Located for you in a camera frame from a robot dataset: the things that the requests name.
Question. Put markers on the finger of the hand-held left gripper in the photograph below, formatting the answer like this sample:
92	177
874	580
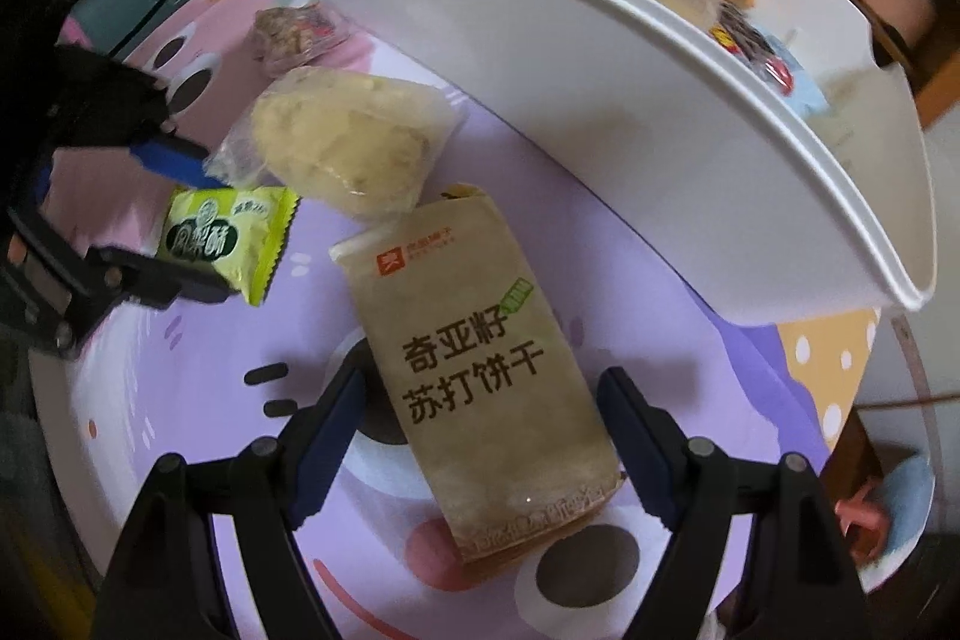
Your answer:
169	156
150	284

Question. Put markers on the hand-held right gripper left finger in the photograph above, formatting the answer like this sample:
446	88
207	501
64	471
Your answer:
330	441

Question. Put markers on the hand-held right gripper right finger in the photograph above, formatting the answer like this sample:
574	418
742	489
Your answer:
637	441

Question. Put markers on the green snack packet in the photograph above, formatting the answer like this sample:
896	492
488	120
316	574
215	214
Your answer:
225	235

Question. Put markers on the beige cracker packet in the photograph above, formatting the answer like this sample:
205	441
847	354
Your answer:
480	385

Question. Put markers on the white plastic bin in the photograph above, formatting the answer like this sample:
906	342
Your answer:
637	123

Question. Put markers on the printed cartoon table mat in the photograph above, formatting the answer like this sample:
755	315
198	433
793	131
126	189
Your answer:
675	347

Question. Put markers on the clear pale pastry packet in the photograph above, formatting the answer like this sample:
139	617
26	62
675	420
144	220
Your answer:
345	145

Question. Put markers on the nut bar packet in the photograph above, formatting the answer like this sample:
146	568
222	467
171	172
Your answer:
292	29

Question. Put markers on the blue and white packet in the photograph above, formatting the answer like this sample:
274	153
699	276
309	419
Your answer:
810	94

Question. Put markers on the brown snack packet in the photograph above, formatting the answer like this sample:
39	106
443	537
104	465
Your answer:
746	44

